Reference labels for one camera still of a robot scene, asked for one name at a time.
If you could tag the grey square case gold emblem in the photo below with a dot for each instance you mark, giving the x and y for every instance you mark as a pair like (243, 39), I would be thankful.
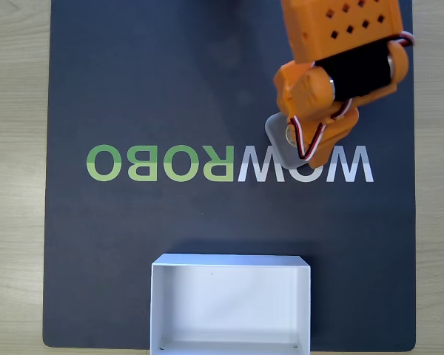
(277, 138)

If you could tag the dark mat WOWROBO print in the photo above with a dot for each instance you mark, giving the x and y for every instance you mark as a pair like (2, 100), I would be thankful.
(170, 92)

